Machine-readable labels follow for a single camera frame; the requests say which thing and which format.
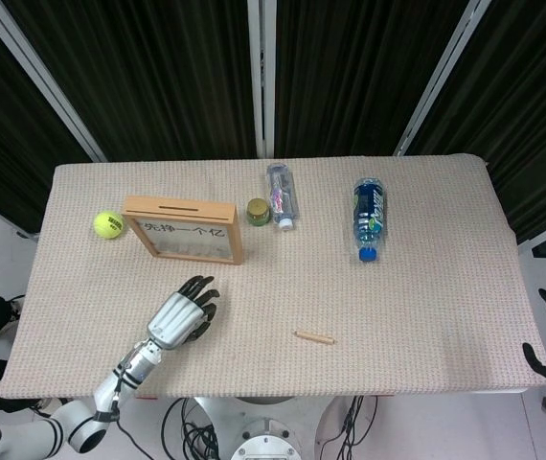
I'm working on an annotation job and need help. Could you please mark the light wooden dowel stick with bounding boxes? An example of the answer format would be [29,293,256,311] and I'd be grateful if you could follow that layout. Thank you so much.
[293,330,335,346]

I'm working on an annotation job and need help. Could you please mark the grey round robot base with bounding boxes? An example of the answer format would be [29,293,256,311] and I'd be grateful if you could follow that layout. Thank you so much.
[191,395,346,460]

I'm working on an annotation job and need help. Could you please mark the small clear water bottle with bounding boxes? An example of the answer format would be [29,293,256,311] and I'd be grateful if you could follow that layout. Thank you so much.
[265,162,300,232]

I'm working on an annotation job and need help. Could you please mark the white screen frame post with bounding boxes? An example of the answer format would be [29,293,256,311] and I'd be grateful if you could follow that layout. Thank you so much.
[0,0,107,163]
[392,0,500,158]
[246,0,278,158]

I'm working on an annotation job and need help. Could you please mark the beige woven table cloth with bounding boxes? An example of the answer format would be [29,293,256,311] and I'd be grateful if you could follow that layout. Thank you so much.
[0,152,546,400]

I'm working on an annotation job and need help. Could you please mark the black floor cable bundle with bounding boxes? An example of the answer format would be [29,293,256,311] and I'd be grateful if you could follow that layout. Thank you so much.
[315,395,379,449]
[161,396,226,460]

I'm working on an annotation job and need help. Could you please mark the yellow tennis ball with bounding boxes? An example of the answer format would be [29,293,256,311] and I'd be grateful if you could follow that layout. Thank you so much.
[93,210,126,240]

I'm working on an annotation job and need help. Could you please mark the wooden coin box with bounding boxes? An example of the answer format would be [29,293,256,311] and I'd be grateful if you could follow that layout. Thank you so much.
[122,195,245,266]

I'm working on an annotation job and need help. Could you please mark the blue label drink bottle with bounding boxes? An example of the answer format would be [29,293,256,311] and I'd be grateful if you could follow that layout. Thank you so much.
[352,175,390,263]

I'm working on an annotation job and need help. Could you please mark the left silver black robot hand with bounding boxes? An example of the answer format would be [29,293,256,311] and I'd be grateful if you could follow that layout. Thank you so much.
[146,274,221,351]

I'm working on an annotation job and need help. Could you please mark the green gold small jar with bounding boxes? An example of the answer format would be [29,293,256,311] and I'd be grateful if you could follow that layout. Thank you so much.
[246,197,273,227]

